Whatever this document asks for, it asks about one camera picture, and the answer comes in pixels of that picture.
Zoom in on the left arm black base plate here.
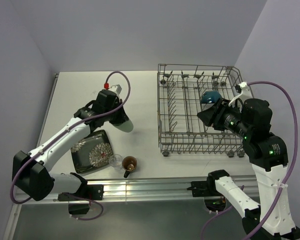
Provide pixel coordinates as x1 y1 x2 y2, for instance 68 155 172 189
57 184 104 216

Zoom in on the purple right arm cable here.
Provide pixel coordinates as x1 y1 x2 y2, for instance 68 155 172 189
199 80 298 240

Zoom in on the grey wire dish rack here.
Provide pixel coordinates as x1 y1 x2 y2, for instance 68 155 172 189
156 63 256 159

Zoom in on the light green cup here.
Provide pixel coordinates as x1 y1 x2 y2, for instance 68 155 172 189
112 119 134 133

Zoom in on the blue bowl with tan interior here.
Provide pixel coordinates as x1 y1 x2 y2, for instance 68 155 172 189
200 90 222 104

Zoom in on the dark brown mug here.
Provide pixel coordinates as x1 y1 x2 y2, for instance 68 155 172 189
122 156 138 179

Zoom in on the aluminium rail frame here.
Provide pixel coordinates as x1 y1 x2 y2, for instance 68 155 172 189
2 72 291 240

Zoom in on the clear drinking glass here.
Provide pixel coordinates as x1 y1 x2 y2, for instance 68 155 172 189
108 154 123 171

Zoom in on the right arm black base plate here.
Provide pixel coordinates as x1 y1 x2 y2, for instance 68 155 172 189
186 180 227 213

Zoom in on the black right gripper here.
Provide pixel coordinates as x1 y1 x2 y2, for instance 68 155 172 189
195 95 251 138

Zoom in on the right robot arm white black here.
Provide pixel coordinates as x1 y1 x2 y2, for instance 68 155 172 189
197 98 300 240

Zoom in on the black square floral plate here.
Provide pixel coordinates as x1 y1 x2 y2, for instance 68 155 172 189
70 129 114 174

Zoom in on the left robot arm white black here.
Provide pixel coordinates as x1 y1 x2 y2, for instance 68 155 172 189
12 85 133 201

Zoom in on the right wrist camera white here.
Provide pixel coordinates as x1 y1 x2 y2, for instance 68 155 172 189
228 81 253 107

